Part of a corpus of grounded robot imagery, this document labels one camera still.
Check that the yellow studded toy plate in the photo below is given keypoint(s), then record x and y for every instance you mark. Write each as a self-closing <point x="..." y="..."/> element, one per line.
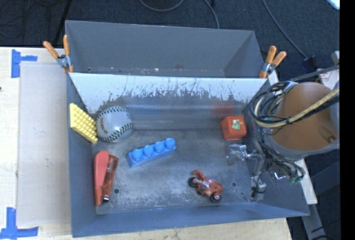
<point x="82" y="122"/>

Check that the grey metal bin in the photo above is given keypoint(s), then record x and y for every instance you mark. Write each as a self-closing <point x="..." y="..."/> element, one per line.
<point x="172" y="178"/>

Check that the red stapler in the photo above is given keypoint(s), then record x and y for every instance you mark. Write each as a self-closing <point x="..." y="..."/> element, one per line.
<point x="101" y="175"/>

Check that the white green-stitched baseball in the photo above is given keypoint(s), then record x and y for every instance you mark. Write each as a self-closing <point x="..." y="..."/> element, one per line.
<point x="114" y="124"/>

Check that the blue toy brick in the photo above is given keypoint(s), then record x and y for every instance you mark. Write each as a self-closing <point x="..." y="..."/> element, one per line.
<point x="151" y="153"/>

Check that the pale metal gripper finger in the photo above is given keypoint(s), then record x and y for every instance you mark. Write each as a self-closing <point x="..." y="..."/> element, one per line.
<point x="237" y="148"/>
<point x="260" y="188"/>

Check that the orange cube box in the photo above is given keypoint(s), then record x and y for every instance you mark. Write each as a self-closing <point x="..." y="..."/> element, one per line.
<point x="233" y="128"/>

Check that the orange toy motorcycle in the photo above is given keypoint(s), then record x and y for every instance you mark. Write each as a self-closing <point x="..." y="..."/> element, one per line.
<point x="206" y="186"/>

